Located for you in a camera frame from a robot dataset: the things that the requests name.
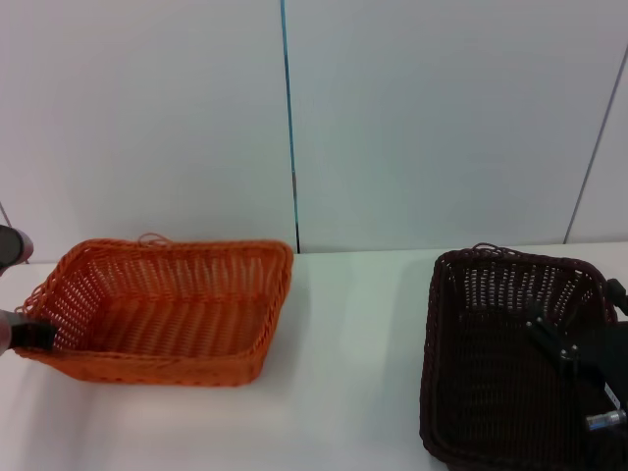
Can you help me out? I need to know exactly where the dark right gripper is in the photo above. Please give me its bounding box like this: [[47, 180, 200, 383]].
[[523, 277, 628, 418]]

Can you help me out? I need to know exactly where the dark brown woven basket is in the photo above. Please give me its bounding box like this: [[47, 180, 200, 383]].
[[418, 241, 628, 467]]

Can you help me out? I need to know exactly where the orange woven plastic basket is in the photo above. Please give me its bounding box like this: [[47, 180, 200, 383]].
[[13, 231, 295, 389]]

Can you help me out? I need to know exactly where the silver cable connector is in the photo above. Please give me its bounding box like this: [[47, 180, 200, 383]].
[[585, 408, 628, 433]]

